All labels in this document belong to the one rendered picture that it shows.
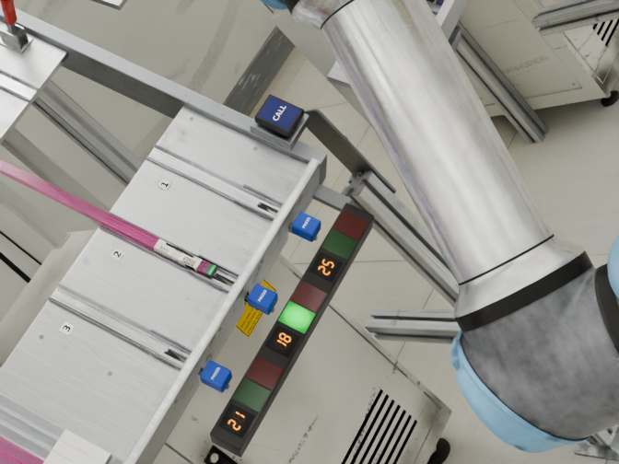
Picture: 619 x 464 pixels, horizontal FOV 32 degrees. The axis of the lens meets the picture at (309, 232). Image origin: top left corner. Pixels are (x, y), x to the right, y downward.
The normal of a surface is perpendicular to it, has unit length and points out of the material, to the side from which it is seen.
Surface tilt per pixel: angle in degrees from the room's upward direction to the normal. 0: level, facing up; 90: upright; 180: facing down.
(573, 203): 0
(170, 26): 90
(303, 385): 90
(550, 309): 61
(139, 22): 90
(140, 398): 48
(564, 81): 90
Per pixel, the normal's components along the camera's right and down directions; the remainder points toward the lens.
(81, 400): 0.01, -0.44
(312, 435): 0.60, -0.04
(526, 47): -0.47, 0.79
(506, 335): -0.53, 0.22
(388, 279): -0.65, -0.62
